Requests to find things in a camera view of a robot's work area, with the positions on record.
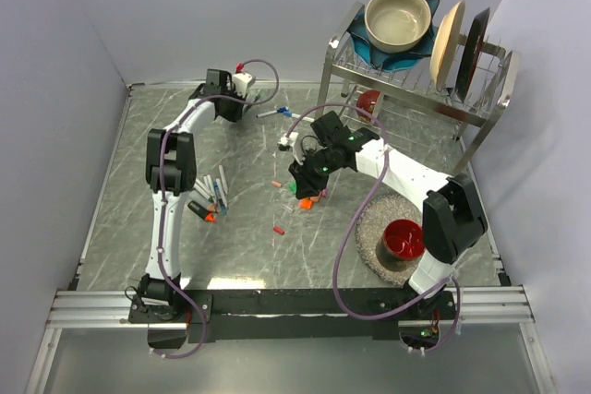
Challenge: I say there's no steel dish rack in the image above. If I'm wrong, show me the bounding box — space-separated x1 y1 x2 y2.
318 2 522 173

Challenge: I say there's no black plate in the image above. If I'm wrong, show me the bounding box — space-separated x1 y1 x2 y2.
454 7 490 102

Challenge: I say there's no beige ceramic bowl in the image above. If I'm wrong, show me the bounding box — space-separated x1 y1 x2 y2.
364 0 432 54

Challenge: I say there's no black orange highlighter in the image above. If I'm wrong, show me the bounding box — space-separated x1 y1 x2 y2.
187 200 215 223

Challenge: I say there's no orange highlighter cap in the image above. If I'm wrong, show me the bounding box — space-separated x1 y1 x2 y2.
300 199 313 210

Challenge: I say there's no dark blue pen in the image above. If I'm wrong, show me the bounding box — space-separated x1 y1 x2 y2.
214 177 228 215

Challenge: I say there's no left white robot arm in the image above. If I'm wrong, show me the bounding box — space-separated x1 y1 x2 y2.
139 65 255 322

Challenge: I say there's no beige plate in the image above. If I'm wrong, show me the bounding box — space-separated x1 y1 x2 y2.
429 0 465 91

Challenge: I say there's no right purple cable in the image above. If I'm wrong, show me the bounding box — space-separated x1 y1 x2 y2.
285 102 463 353

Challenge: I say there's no green capped marker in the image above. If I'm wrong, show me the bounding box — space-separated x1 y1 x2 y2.
202 175 215 199
195 179 211 199

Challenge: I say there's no black base bar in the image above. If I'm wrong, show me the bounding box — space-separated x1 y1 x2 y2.
128 288 459 349

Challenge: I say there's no speckled grey plate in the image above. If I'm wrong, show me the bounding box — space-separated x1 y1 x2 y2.
355 192 422 288

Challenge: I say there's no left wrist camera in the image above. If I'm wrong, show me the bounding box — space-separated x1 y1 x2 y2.
231 62 256 99

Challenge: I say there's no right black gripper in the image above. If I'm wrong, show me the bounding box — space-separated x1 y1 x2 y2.
290 146 340 200

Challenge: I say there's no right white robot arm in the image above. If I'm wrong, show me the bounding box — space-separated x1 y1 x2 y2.
279 111 488 318

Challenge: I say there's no small red bowl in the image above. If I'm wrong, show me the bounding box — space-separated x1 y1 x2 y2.
356 90 383 124

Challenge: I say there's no red black mug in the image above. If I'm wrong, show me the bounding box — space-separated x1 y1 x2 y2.
375 219 426 270

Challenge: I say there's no blue capped white marker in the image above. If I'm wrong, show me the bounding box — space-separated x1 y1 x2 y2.
276 107 301 119

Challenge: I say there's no teal star shaped plate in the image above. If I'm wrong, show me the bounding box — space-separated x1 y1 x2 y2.
347 0 440 72

